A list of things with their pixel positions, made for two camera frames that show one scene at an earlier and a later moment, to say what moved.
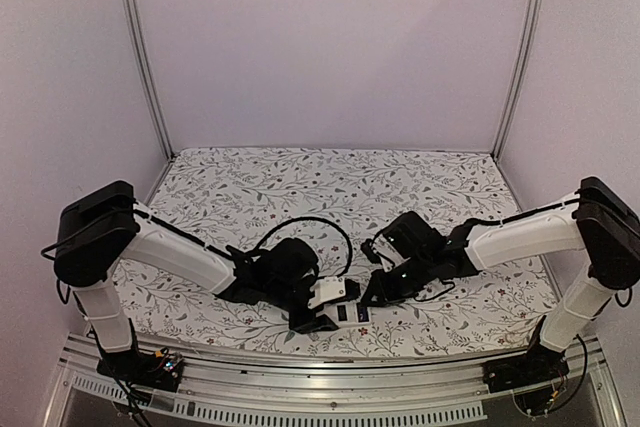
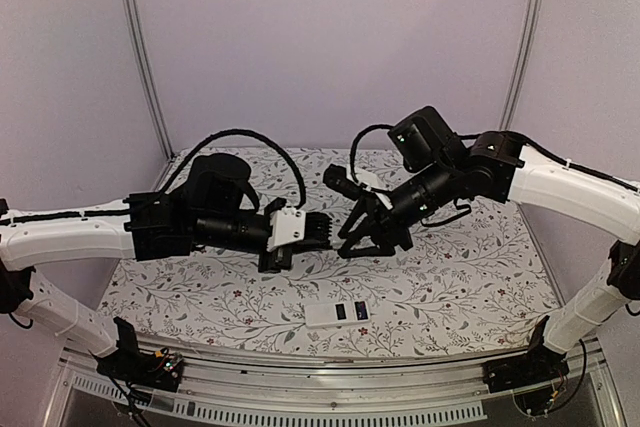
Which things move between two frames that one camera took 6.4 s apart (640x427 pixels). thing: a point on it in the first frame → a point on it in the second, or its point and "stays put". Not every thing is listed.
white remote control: x=346 y=313 stays put
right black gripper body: x=403 y=288 → x=386 y=228
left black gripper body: x=296 y=322 → x=281 y=262
